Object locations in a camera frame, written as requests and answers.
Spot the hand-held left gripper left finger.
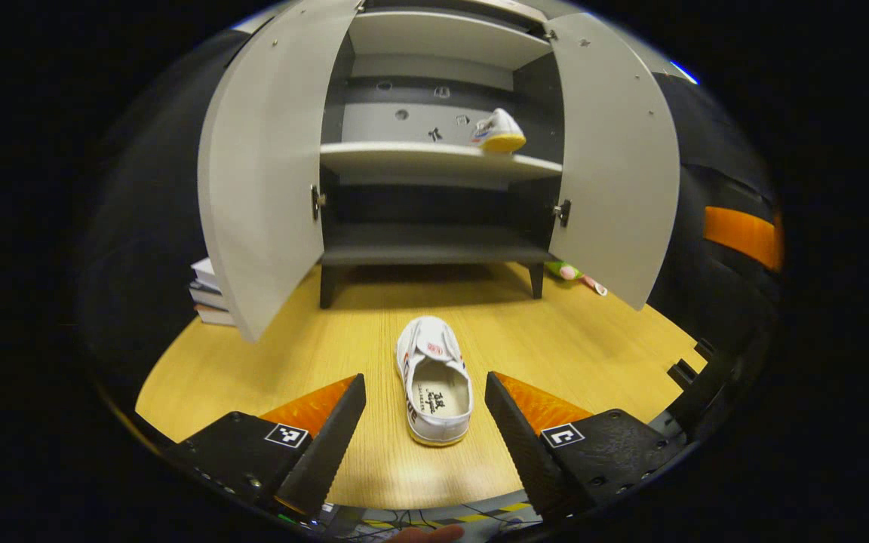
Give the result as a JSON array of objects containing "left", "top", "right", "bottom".
[{"left": 163, "top": 373, "right": 367, "bottom": 520}]

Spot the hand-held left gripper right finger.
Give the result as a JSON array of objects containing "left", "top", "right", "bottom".
[{"left": 484, "top": 370, "right": 688, "bottom": 521}]

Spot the white canvas shoe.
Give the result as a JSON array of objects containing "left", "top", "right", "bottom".
[
  {"left": 469, "top": 107, "right": 527, "bottom": 155},
  {"left": 395, "top": 315, "right": 474, "bottom": 447}
]

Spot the grey shoe cabinet door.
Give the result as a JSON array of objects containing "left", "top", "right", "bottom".
[
  {"left": 544, "top": 11, "right": 681, "bottom": 311},
  {"left": 198, "top": 0, "right": 364, "bottom": 344}
]

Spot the grey shoe cabinet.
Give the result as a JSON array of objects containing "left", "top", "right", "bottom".
[{"left": 318, "top": 0, "right": 565, "bottom": 310}]

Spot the pink and green plush toy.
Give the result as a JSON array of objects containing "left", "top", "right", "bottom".
[{"left": 545, "top": 260, "right": 609, "bottom": 296}]

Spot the dark book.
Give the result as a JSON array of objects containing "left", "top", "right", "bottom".
[{"left": 188, "top": 281, "right": 230, "bottom": 310}]

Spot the black backdrop cloth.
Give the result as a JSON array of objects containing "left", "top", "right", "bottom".
[{"left": 80, "top": 30, "right": 778, "bottom": 393}]

